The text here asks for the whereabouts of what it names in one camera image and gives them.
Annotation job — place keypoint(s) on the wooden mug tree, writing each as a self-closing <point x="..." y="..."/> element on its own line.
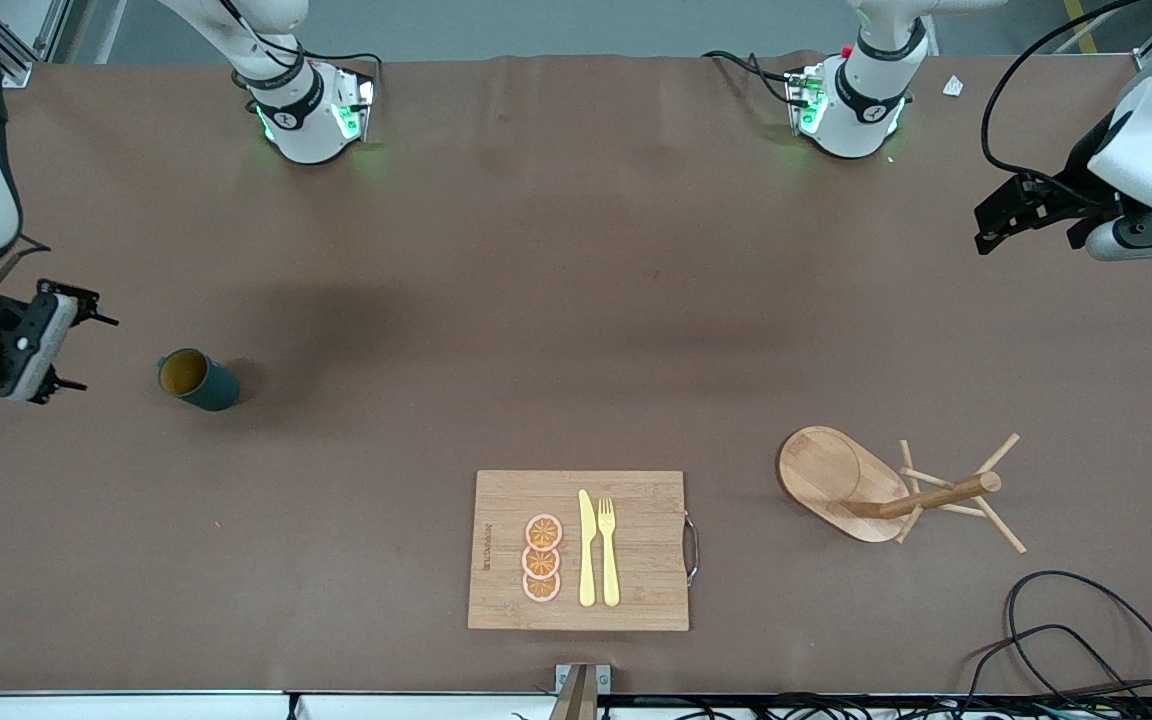
<point x="821" y="475"/>

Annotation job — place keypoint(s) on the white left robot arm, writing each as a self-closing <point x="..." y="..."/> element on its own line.
<point x="866" y="110"/>

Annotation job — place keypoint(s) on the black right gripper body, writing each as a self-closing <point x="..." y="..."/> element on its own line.
<point x="4" y="330"/>

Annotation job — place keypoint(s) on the orange slice toy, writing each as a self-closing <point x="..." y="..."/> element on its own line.
<point x="543" y="532"/>

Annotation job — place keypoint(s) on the bamboo cutting board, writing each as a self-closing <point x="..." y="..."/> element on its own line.
<point x="646" y="560"/>

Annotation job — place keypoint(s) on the yellow plastic fork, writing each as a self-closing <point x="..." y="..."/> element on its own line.
<point x="609" y="570"/>

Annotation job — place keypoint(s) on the yellow plastic knife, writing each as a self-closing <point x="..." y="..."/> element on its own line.
<point x="587" y="560"/>

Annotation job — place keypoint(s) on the small white paper scrap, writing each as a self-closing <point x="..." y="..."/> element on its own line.
<point x="953" y="86"/>

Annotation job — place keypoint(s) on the teal cup with yellow inside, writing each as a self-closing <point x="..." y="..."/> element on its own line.
<point x="216" y="392"/>

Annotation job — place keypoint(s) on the aluminium camera post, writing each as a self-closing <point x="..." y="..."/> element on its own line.
<point x="576" y="700"/>

